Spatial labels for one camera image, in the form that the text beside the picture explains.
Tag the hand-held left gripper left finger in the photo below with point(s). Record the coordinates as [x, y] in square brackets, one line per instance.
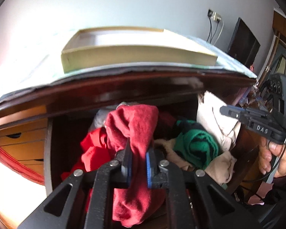
[127, 163]

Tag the floral white tablecloth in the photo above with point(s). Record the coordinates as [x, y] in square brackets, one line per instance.
[228, 64]

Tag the dark wooden drawer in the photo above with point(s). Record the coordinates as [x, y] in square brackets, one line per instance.
[62, 143]

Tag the shallow wooden tray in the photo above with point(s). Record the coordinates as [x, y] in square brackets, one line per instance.
[133, 57]

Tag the dark wooden table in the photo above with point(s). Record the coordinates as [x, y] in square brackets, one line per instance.
[85, 88]

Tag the person's right hand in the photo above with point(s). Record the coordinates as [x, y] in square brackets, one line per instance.
[267, 157]

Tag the dark red underwear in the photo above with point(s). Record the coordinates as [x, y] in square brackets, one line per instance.
[138, 124]

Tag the green black striped underwear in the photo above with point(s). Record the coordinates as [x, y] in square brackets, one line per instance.
[195, 143]

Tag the red cloth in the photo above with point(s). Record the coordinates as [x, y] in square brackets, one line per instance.
[14, 164]

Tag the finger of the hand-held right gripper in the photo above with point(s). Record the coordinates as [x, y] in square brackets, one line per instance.
[231, 111]

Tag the brown wooden door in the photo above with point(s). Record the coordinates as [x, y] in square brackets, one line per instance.
[278, 26]

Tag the beige garment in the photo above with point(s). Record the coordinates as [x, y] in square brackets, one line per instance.
[219, 169]

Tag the grey garment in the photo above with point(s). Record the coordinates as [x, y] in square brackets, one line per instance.
[100, 119]

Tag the cream white garment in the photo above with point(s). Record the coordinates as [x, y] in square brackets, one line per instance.
[212, 116]

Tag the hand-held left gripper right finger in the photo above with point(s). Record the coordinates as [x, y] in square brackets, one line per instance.
[149, 169]

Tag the black television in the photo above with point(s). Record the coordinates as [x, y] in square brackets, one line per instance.
[243, 43]

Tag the orange wooden cabinet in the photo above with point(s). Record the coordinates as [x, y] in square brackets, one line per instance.
[19, 148]

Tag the wall power socket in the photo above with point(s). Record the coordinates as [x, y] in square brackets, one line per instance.
[214, 14]

